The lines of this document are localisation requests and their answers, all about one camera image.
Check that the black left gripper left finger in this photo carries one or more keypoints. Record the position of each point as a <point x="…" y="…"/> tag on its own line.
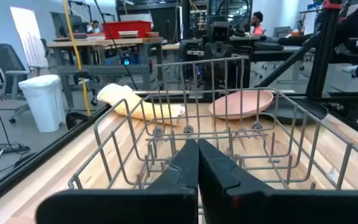
<point x="166" y="205"/>

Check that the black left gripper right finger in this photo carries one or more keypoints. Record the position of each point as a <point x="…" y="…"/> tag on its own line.
<point x="244" y="205"/>

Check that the pink plate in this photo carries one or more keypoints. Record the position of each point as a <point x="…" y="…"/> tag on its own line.
<point x="249" y="104"/>

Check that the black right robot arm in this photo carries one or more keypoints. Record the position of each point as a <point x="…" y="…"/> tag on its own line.
<point x="238" y="74"/>

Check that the black shelving rack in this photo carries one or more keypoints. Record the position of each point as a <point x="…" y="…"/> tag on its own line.
<point x="166" y="18"/>

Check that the red plastic bin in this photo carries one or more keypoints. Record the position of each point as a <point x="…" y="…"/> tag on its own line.
<point x="126" y="28"/>

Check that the yellow waffle dish towel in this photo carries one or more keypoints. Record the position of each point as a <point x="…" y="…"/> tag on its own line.
<point x="117" y="93"/>

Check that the wooden top workbench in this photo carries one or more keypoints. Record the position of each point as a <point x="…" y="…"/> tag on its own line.
<point x="104" y="42"/>

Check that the black plate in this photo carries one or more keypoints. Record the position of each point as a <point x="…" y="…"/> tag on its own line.
<point x="315" y="110"/>

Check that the red clamp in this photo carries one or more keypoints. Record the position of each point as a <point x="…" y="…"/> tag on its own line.
<point x="332" y="4"/>

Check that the dark computer monitor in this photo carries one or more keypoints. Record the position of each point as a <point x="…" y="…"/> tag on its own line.
<point x="68" y="23"/>

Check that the white trash bin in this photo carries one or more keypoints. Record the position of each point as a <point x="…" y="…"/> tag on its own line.
<point x="42" y="102"/>

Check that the black mesh office chair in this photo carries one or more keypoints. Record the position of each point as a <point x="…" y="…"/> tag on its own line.
<point x="5" y="59"/>

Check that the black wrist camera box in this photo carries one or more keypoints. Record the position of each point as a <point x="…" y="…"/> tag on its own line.
<point x="220" y="32"/>

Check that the black aluminium table frame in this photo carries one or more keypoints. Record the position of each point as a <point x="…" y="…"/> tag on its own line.
<point x="322" y="46"/>

